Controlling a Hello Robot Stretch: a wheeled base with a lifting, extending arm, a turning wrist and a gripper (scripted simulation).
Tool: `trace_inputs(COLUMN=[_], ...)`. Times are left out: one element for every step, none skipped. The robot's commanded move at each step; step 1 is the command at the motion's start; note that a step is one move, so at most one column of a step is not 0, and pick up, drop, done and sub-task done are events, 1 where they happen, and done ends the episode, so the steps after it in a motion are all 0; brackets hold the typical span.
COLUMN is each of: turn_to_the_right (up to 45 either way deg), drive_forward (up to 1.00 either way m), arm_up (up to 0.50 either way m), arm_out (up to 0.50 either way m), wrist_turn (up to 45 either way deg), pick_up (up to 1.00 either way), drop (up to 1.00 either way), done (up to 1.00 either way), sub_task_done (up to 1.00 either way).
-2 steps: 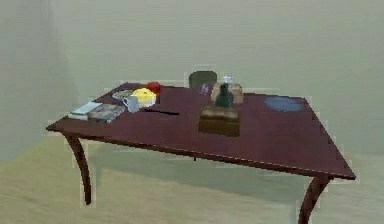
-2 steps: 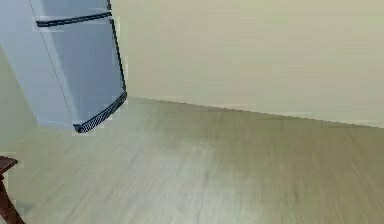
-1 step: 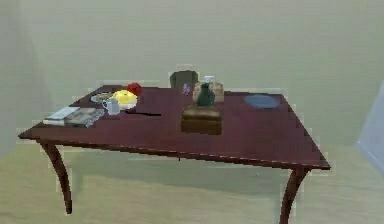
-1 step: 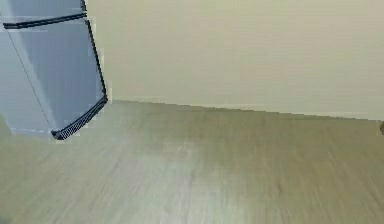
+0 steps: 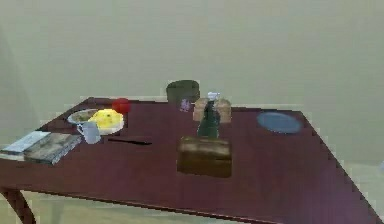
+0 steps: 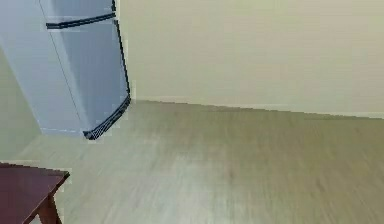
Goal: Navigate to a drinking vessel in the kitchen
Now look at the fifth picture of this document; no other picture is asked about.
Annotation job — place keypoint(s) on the dark green spray bottle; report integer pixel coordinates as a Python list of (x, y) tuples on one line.
[(208, 124)]

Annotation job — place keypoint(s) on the small purple shaker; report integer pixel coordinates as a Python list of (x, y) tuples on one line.
[(185, 105)]

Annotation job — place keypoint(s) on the black knife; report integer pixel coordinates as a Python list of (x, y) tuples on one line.
[(130, 142)]

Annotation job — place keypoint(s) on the dark green pot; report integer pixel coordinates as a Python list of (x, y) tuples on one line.
[(182, 90)]

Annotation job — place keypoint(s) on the pale blue mug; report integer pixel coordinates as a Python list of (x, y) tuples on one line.
[(90, 132)]

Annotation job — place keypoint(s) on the dark red wooden table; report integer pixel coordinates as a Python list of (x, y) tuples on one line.
[(283, 173)]

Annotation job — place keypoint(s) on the red tomato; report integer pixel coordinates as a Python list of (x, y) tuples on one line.
[(121, 105)]

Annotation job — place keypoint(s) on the blue plate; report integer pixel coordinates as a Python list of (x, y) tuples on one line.
[(279, 122)]

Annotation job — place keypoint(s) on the pale blue book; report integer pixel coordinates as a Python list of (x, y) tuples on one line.
[(24, 143)]

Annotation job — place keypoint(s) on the grey empty bowl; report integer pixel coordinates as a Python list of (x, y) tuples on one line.
[(81, 116)]

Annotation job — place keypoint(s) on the light brown bread loaf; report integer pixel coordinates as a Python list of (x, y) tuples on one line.
[(224, 110)]

